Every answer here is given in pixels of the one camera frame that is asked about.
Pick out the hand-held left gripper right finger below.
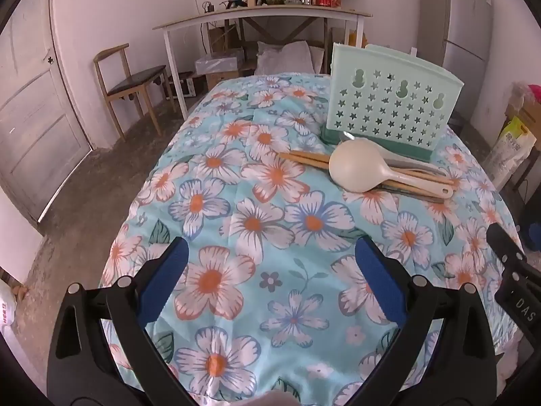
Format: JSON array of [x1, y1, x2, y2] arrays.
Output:
[[354, 236, 498, 406]]

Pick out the wooden chopstick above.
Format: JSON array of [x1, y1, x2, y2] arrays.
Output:
[[278, 153, 445, 203], [291, 150, 442, 180]]

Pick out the yellow printed sack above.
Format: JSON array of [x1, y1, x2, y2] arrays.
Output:
[[486, 116, 537, 187]]

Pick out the floral blue blanket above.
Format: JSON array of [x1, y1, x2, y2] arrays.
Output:
[[98, 72, 525, 406]]

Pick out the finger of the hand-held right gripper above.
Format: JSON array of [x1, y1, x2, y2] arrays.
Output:
[[486, 223, 527, 270]]

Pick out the white pillow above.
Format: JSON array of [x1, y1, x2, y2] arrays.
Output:
[[256, 41, 315, 76]]

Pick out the green perforated utensil basket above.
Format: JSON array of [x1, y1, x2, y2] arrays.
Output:
[[321, 42, 465, 162]]

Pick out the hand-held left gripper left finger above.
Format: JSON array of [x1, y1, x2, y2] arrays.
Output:
[[47, 237, 190, 406]]

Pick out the grey refrigerator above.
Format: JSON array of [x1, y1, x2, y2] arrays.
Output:
[[431, 0, 494, 128]]

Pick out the metal spoon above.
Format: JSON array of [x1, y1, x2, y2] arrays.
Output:
[[338, 132, 444, 176]]

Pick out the white sack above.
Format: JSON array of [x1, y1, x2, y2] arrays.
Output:
[[0, 268, 20, 335]]

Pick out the cream rice paddle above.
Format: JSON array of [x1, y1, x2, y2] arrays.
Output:
[[329, 139, 455, 199]]

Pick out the white panel door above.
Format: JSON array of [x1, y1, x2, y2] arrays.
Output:
[[0, 4, 94, 225]]

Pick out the cardboard box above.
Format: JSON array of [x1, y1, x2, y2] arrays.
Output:
[[195, 50, 246, 90]]

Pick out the wooden chair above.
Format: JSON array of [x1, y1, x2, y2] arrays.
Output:
[[93, 43, 176, 142]]

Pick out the white table with wooden top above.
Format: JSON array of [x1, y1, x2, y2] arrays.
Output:
[[153, 6, 373, 121]]

